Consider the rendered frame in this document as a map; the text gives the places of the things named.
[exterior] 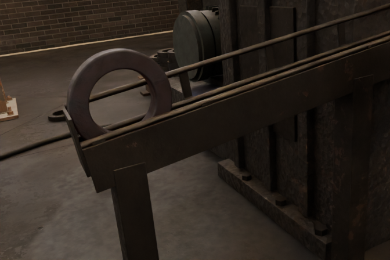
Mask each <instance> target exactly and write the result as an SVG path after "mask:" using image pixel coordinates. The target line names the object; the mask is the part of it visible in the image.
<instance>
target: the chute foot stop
mask: <svg viewBox="0 0 390 260"><path fill-rule="evenodd" d="M63 113H64V116H65V119H66V122H67V125H68V128H69V131H70V134H71V137H72V139H73V142H74V146H75V149H76V151H77V154H78V158H79V160H80V163H81V165H82V167H83V169H84V171H85V173H86V175H87V177H90V176H91V175H90V173H89V169H88V166H87V163H86V160H85V157H84V154H83V151H82V148H81V145H80V142H79V139H78V136H77V133H76V130H75V127H74V123H73V120H72V119H71V117H70V115H69V113H68V112H67V110H66V109H63Z"/></svg>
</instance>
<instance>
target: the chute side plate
mask: <svg viewBox="0 0 390 260"><path fill-rule="evenodd" d="M372 74H373V75H374V79H373V84H376V83H378V82H380V81H383V80H386V79H388V78H390V41H388V42H386V43H383V44H380V45H377V46H374V47H372V48H368V49H366V50H363V51H360V52H357V53H354V54H352V55H349V56H346V57H343V58H340V59H337V60H335V61H332V62H329V63H326V64H323V65H321V66H317V67H315V68H312V69H309V70H306V71H303V72H301V73H298V74H295V75H292V76H289V77H287V78H283V79H281V80H278V81H275V82H272V83H269V84H267V85H264V86H260V87H258V88H255V89H252V90H250V91H246V92H244V93H241V94H238V95H236V96H232V97H229V98H227V99H224V100H221V101H218V102H216V103H213V104H209V105H207V106H204V107H201V108H199V109H196V110H193V111H190V112H187V113H184V114H181V115H178V116H176V117H173V118H170V119H167V120H165V121H161V122H158V123H156V124H153V125H150V126H148V127H145V128H142V129H138V130H136V131H133V132H130V133H127V134H125V135H122V136H119V137H116V138H114V139H110V140H107V141H105V142H102V143H99V144H96V145H94V146H91V147H87V148H86V149H83V150H82V151H83V154H84V157H85V160H86V163H87V166H88V169H89V172H90V175H91V178H92V181H93V184H94V187H95V190H96V193H100V192H102V191H105V190H107V189H110V188H112V187H114V186H115V180H114V174H113V171H114V170H116V169H120V168H124V167H128V166H131V165H135V164H139V163H143V162H145V163H146V171H147V174H148V173H150V172H153V171H155V170H158V169H160V168H163V167H166V166H167V165H170V164H173V163H176V162H178V161H180V160H183V159H186V158H188V157H191V156H193V155H195V154H198V153H201V152H203V151H206V150H208V149H211V148H213V147H216V146H219V145H221V144H224V143H226V142H229V141H231V140H233V139H236V138H239V137H241V136H244V135H246V134H249V133H251V132H254V131H257V130H259V129H261V128H264V127H267V126H269V125H272V124H274V123H277V122H279V121H282V120H285V119H286V118H290V117H292V116H294V115H297V114H299V113H302V112H304V111H307V110H310V109H312V108H315V107H317V106H320V105H322V104H325V103H327V102H330V101H332V100H335V99H338V98H340V97H343V96H345V95H348V94H350V93H352V92H353V80H354V79H355V78H360V77H364V76H367V75H372Z"/></svg>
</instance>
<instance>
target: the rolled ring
mask: <svg viewBox="0 0 390 260"><path fill-rule="evenodd" d="M120 69H127V70H133V71H136V72H138V73H139V74H140V75H141V76H142V77H143V78H144V79H145V80H146V82H147V84H148V86H149V88H150V94H151V101H150V107H149V109H148V112H147V114H146V115H145V117H144V118H143V119H142V120H141V121H144V120H146V119H149V118H152V117H155V116H158V115H161V114H164V113H167V112H169V111H171V106H172V91H171V86H170V83H169V80H168V77H167V75H166V73H165V72H164V70H163V69H162V68H161V67H160V66H159V64H157V63H156V62H155V61H154V60H153V59H151V58H150V57H148V56H146V55H144V54H142V53H139V52H137V51H134V50H130V49H123V48H116V49H108V50H104V51H102V52H99V53H97V54H95V55H93V56H91V57H90V58H89V59H87V60H86V61H85V62H83V63H82V64H81V65H80V67H79V68H78V69H77V71H76V72H75V74H74V75H73V77H72V79H71V81H70V84H69V87H68V91H67V110H68V113H69V115H70V117H71V119H72V120H73V123H74V127H75V129H76V131H77V132H78V133H79V135H80V136H81V137H82V138H83V139H84V140H88V139H92V138H95V137H97V136H100V135H103V134H106V133H109V132H112V131H110V130H107V129H104V128H102V127H100V126H99V125H98V124H97V123H95V122H94V120H93V119H92V116H91V114H90V111H89V97H90V94H91V92H92V89H93V87H94V86H95V84H96V83H97V82H98V80H100V79H101V78H102V77H103V76H104V75H106V74H107V73H109V72H112V71H114V70H120Z"/></svg>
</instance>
